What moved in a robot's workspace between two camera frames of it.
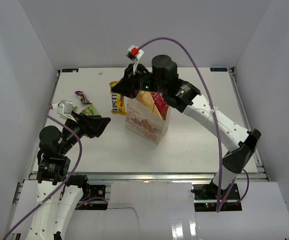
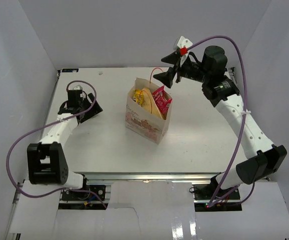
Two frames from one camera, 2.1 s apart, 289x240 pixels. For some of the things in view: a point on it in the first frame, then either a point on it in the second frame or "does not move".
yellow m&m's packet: (118, 106) → (138, 96)
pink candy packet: (161, 102) does not move
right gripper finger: (129, 85) → (166, 77)
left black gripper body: (75, 127) → (85, 105)
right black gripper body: (147, 81) → (192, 70)
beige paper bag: (144, 123) does not move
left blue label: (69, 70) does not move
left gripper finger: (94, 125) → (91, 97)
